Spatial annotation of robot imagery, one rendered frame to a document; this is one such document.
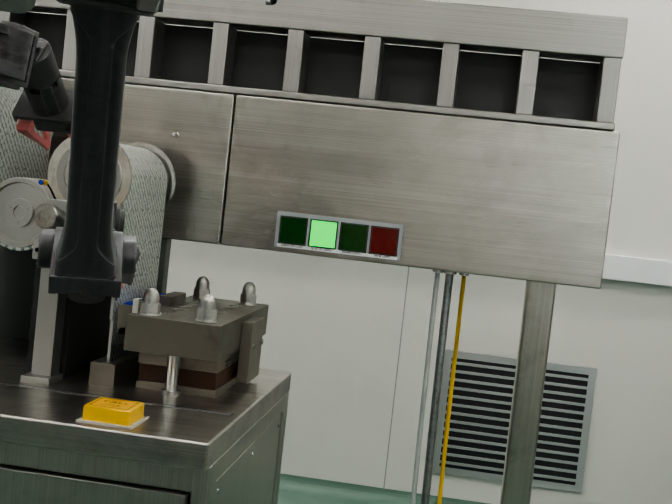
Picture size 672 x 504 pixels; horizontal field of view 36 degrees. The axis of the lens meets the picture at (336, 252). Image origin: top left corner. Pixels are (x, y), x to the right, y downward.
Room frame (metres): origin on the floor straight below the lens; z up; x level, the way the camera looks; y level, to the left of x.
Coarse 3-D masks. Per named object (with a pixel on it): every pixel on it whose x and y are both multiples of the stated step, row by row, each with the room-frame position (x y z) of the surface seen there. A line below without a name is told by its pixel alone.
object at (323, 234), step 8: (312, 224) 2.04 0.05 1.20; (320, 224) 2.03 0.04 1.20; (328, 224) 2.03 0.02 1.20; (336, 224) 2.03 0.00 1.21; (312, 232) 2.04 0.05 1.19; (320, 232) 2.03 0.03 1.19; (328, 232) 2.03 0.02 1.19; (312, 240) 2.04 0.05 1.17; (320, 240) 2.03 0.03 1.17; (328, 240) 2.03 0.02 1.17
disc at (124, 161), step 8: (64, 144) 1.76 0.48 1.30; (56, 152) 1.77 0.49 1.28; (64, 152) 1.76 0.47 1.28; (120, 152) 1.75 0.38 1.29; (56, 160) 1.76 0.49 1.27; (120, 160) 1.75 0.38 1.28; (128, 160) 1.75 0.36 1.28; (48, 168) 1.77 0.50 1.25; (56, 168) 1.76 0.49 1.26; (128, 168) 1.75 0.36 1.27; (48, 176) 1.77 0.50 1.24; (128, 176) 1.75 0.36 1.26; (56, 184) 1.76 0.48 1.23; (128, 184) 1.75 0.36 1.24; (56, 192) 1.76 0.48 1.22; (120, 192) 1.75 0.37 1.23; (128, 192) 1.75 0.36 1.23; (120, 200) 1.75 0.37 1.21
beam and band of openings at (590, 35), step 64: (192, 0) 2.08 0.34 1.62; (256, 0) 2.07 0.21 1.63; (320, 0) 2.05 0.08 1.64; (384, 0) 2.04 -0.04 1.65; (64, 64) 2.12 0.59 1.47; (128, 64) 2.18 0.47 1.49; (192, 64) 2.16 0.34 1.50; (256, 64) 2.14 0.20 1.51; (320, 64) 2.12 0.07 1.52; (384, 64) 2.11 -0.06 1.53; (448, 64) 2.02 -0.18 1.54; (512, 64) 2.08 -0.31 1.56; (576, 64) 2.06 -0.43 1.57
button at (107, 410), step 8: (96, 400) 1.52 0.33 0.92; (104, 400) 1.52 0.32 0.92; (112, 400) 1.53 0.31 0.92; (120, 400) 1.54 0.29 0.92; (88, 408) 1.48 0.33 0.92; (96, 408) 1.48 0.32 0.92; (104, 408) 1.48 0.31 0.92; (112, 408) 1.48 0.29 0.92; (120, 408) 1.48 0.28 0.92; (128, 408) 1.49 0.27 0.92; (136, 408) 1.50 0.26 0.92; (88, 416) 1.48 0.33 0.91; (96, 416) 1.48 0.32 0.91; (104, 416) 1.48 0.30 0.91; (112, 416) 1.47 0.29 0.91; (120, 416) 1.47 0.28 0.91; (128, 416) 1.47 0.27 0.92; (136, 416) 1.50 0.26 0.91; (120, 424) 1.47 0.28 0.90; (128, 424) 1.47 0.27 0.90
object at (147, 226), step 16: (128, 224) 1.79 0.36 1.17; (144, 224) 1.88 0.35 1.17; (160, 224) 1.97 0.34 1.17; (144, 240) 1.88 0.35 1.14; (160, 240) 1.98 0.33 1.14; (144, 256) 1.89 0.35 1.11; (144, 272) 1.90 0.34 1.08; (128, 288) 1.82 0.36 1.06; (144, 288) 1.91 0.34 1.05; (112, 304) 1.75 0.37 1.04
